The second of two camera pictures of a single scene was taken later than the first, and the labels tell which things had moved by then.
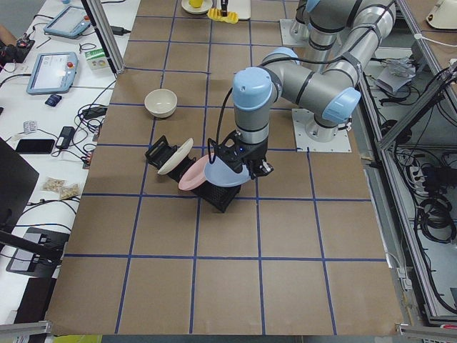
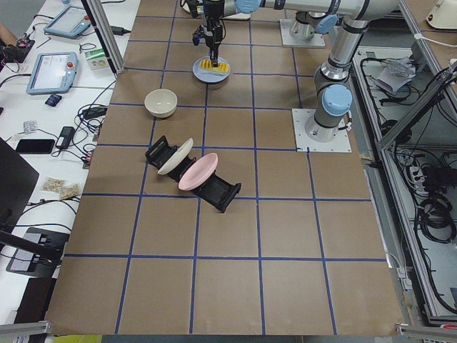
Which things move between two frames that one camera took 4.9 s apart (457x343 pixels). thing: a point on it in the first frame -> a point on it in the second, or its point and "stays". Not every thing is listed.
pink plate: x=193 y=176 stays
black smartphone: x=34 y=146 stays
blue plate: x=219 y=174 -> x=204 y=71
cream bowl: x=161 y=103 stays
